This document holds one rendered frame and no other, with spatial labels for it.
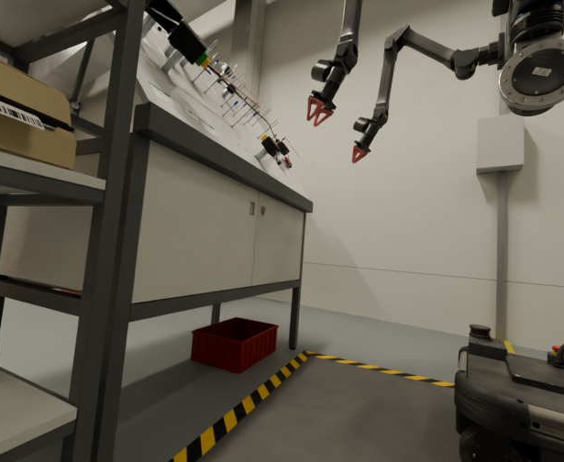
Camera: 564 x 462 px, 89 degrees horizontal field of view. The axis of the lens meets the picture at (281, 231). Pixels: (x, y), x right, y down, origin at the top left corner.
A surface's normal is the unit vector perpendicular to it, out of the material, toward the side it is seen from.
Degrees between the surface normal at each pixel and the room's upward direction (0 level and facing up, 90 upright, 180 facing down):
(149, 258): 90
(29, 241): 90
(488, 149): 90
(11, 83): 72
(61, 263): 90
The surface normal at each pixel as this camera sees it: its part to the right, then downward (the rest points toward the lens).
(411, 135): -0.55, -0.11
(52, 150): 0.93, 0.04
